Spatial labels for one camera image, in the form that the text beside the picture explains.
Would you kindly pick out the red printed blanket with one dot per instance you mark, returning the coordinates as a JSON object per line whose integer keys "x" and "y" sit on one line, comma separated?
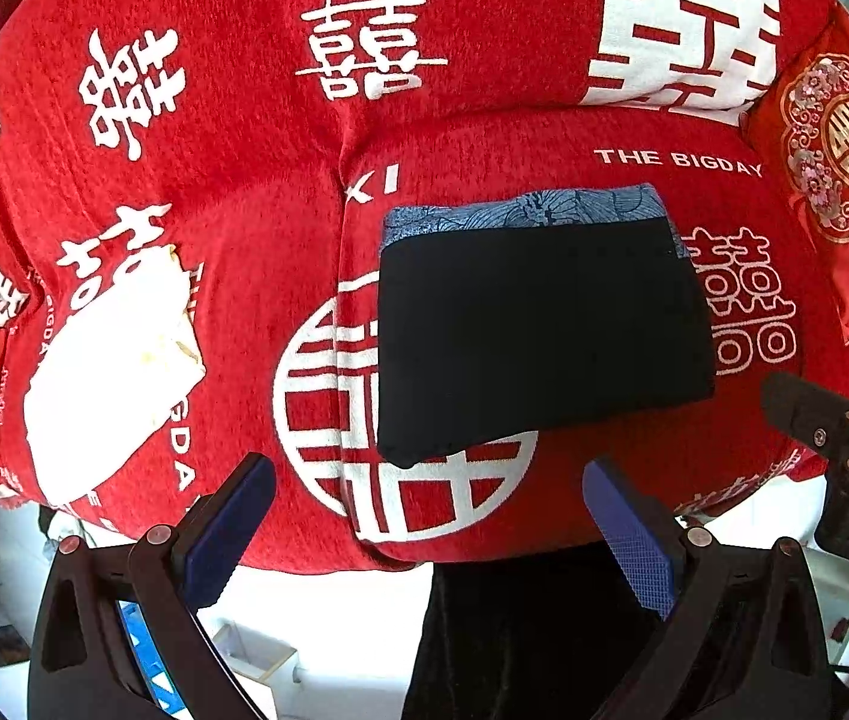
{"x": 244, "y": 165}

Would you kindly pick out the white cloth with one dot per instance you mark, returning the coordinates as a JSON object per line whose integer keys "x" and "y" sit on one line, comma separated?
{"x": 109, "y": 390}

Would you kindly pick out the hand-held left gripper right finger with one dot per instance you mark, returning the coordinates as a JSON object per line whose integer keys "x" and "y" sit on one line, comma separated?
{"x": 630, "y": 540}

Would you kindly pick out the person's black clothing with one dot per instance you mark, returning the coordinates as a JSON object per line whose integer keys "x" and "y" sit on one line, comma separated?
{"x": 529, "y": 637}

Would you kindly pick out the red embroidered pillow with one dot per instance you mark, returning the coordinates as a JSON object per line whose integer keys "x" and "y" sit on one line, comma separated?
{"x": 844, "y": 142}

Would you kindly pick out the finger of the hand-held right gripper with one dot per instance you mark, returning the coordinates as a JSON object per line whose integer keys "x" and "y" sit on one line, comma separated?
{"x": 807, "y": 405}

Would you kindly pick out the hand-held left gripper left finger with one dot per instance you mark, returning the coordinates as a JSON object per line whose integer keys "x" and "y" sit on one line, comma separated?
{"x": 225, "y": 540}

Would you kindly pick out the white box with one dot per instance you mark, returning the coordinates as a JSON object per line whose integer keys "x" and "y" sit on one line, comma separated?
{"x": 255, "y": 656}

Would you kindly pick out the blue plastic item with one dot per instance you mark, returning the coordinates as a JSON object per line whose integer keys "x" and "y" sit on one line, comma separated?
{"x": 150, "y": 660}

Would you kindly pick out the black pants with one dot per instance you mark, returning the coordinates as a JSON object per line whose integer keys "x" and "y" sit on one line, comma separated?
{"x": 544, "y": 330}

